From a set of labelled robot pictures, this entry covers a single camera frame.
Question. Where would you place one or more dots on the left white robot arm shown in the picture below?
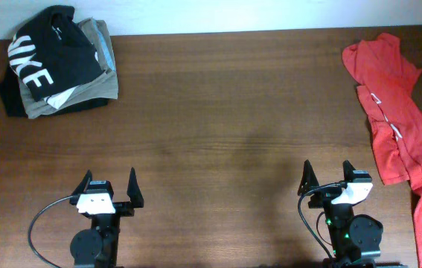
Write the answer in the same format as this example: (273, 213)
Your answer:
(97, 246)

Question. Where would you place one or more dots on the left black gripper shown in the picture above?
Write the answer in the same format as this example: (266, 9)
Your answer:
(135, 195)

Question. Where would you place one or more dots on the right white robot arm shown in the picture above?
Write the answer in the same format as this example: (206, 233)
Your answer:
(354, 239)

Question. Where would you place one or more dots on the white folded garment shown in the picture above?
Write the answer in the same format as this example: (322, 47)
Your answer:
(57, 100)

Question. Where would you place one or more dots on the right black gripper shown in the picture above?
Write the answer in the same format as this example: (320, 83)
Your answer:
(324, 196)

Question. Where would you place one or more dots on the black folded garment bottom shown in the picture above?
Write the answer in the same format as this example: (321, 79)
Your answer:
(13, 105)

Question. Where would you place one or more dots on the light blue folded garment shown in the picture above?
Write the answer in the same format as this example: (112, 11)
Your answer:
(103, 45)

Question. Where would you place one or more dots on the red orange t-shirt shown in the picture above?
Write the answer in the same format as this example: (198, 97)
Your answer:
(386, 80)

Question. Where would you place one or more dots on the black folded shirt white letters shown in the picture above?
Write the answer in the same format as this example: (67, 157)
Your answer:
(51, 54)

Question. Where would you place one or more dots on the olive folded garment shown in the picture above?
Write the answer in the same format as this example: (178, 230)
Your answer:
(104, 86)

